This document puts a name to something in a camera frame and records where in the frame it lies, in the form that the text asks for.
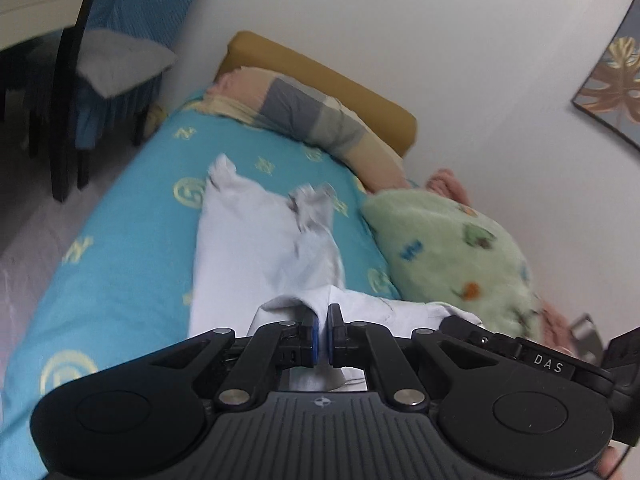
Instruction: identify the mustard yellow headboard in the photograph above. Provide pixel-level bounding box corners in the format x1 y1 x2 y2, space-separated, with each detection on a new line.
219 30 419 159

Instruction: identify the white garment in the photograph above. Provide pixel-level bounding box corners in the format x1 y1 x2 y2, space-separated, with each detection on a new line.
187 154 484 394

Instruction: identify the blue cloth on chair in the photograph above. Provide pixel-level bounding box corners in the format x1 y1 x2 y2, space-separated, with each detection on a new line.
74 0 219 152

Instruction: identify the person's right hand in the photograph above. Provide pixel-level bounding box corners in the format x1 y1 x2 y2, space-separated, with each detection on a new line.
597 447 627 480

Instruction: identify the green fleece blanket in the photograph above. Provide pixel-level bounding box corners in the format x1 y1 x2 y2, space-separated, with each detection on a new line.
361 189 545 347

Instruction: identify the leaf print wall picture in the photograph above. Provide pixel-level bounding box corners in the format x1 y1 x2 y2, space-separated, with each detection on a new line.
571 12 640 153

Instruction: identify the turquoise patterned bed sheet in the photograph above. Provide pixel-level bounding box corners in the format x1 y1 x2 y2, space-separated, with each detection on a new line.
0 87 402 480

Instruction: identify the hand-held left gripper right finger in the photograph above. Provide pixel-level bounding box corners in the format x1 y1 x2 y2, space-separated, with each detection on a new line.
326 303 482 412

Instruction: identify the grey cushion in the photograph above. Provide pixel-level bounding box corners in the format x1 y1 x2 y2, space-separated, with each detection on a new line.
75 29 179 100

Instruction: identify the pink cloth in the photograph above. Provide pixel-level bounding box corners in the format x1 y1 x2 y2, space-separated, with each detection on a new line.
425 167 578 353

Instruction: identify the grey beige striped pillow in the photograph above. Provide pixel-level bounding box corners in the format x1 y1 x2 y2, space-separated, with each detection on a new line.
206 66 419 194

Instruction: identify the dark wooden chair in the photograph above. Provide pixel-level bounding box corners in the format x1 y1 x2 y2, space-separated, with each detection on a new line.
27 0 152 204

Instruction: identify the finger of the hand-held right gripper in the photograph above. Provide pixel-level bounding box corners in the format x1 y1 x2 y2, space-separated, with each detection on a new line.
439 315 486 347

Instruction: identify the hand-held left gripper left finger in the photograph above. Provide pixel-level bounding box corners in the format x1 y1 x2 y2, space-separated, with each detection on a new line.
150 306 321 410

